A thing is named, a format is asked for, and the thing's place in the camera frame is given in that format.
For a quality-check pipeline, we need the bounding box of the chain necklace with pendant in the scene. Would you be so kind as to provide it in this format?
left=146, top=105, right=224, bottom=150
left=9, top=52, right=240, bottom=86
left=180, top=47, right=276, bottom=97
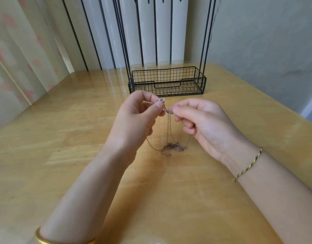
left=143, top=96, right=192, bottom=157

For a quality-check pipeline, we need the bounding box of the braided cord bracelet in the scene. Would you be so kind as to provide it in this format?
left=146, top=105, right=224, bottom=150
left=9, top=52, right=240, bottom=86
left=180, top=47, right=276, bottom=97
left=233, top=146, right=264, bottom=183

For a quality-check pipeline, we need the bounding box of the black wire jewelry rack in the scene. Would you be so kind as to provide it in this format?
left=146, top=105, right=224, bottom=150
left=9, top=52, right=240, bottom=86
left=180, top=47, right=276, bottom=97
left=112, top=0, right=224, bottom=98

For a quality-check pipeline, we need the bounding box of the pink floral curtain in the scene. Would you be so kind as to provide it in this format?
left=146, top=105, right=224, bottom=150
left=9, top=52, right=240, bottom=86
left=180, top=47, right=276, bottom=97
left=0, top=0, right=74, bottom=134

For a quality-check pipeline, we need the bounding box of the white door frame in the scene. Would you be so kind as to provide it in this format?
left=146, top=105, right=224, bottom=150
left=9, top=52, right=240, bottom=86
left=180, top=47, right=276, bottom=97
left=300, top=88, right=312, bottom=123

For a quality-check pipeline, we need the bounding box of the gold bangle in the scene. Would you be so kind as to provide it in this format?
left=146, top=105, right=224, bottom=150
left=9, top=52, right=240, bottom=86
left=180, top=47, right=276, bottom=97
left=34, top=226, right=97, bottom=244

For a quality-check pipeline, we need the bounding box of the person's left forearm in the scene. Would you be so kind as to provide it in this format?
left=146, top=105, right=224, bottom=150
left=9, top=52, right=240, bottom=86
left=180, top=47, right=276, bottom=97
left=28, top=149, right=127, bottom=244

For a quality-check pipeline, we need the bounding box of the person's right hand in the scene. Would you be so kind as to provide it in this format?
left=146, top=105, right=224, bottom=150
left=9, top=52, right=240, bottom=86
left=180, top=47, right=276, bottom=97
left=170, top=98, right=259, bottom=177

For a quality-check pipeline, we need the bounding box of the person's left hand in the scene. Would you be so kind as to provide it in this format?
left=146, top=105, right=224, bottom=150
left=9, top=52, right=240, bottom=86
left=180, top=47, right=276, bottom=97
left=100, top=90, right=166, bottom=167

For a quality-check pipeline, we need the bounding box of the white black-striped curtain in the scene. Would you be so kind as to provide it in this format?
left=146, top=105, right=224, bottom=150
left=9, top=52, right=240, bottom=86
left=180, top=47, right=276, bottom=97
left=43, top=0, right=190, bottom=72

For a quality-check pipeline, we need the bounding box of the person's right forearm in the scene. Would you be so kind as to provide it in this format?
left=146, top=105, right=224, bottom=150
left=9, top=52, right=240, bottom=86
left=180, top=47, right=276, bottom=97
left=235, top=151, right=312, bottom=244

